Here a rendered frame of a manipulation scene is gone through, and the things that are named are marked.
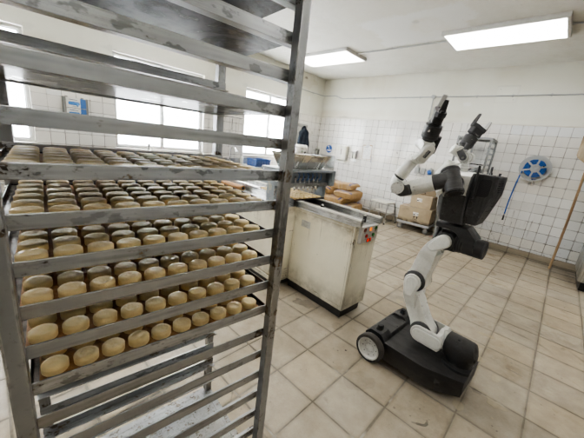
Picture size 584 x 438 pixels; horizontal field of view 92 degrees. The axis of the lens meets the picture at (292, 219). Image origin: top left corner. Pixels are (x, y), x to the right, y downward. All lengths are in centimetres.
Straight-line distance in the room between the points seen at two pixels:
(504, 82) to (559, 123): 106
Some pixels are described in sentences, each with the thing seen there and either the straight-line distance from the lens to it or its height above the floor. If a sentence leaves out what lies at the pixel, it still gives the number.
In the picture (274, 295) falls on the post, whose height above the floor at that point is 93.
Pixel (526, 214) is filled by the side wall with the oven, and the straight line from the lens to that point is 607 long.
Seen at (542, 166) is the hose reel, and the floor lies 149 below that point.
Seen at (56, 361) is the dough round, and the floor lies 88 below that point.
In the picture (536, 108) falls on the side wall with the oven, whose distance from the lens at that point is 613.
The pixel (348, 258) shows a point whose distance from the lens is 236.
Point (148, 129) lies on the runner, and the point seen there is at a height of 141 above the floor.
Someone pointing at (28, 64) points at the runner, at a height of 149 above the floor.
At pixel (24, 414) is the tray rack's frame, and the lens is 86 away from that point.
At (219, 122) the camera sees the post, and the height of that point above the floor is 146.
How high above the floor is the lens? 142
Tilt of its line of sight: 15 degrees down
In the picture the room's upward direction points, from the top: 7 degrees clockwise
